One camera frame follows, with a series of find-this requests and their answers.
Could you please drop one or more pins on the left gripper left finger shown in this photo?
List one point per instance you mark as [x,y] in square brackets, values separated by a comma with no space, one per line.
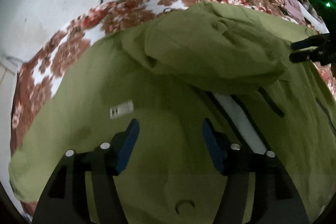
[64,198]

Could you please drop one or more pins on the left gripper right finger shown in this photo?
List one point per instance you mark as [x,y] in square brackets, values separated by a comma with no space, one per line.
[275,199]

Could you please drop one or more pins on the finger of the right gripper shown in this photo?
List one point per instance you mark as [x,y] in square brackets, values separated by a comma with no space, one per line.
[316,55]
[312,41]

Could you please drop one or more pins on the olive green large garment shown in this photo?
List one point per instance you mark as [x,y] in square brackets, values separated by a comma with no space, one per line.
[213,61]

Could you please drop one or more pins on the floral brown red blanket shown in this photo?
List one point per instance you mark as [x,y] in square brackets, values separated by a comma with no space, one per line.
[39,78]

